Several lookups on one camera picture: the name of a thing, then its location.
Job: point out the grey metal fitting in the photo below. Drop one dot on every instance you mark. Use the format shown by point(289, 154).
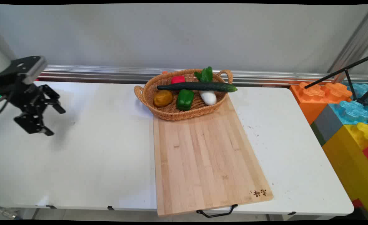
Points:
point(4, 212)

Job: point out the brown toy potato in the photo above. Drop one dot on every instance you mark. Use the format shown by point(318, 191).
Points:
point(163, 98)

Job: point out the orange giant toy block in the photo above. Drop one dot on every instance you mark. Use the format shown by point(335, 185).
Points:
point(310, 100)

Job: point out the wooden cutting board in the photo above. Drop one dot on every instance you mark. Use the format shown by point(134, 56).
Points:
point(202, 156)

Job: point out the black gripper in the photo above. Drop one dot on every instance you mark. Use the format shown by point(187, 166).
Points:
point(19, 92)

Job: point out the silver black wrist camera box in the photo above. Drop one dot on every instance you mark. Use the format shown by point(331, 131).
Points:
point(30, 67)

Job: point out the black tripod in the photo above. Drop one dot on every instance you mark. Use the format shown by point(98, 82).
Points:
point(348, 79)

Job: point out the red toy pepper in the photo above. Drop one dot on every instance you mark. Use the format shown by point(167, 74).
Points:
point(177, 79)

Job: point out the blue giant toy block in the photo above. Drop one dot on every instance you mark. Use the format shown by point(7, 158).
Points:
point(353, 112)

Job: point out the yellow giant toy block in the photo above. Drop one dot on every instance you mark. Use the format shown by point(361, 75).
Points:
point(350, 165)

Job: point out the aluminium frame rail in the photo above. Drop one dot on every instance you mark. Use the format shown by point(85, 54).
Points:
point(109, 73)

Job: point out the long dark green cucumber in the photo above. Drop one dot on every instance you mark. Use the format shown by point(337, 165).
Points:
point(199, 87)

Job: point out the white radish with green leaves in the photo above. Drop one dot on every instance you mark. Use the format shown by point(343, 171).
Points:
point(208, 97)

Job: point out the grey giant toy block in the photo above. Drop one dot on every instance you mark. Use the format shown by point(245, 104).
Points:
point(327, 125)

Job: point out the green toy bell pepper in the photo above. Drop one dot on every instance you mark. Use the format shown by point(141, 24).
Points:
point(184, 100)

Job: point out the aluminium frame post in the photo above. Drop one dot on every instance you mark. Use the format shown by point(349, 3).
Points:
point(356, 40)

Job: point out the woven wicker basket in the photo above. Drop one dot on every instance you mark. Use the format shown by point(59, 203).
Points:
point(168, 112)

